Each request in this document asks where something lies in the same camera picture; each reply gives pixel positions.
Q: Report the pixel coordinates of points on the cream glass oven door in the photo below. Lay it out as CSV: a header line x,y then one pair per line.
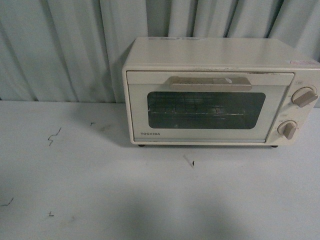
x,y
261,104

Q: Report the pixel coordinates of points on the cream Toshiba toaster oven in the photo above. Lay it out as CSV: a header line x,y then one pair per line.
x,y
250,55

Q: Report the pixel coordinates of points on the grey pleated curtain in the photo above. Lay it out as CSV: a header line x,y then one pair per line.
x,y
74,50

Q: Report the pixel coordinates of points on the lower beige control knob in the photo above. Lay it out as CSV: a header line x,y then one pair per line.
x,y
287,129

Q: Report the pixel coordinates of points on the beige control knob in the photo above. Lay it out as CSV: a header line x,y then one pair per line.
x,y
287,129
304,96

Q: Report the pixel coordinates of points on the upper beige control knob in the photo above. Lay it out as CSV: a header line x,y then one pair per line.
x,y
304,96

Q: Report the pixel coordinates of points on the metal wire oven rack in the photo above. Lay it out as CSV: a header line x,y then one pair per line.
x,y
192,106

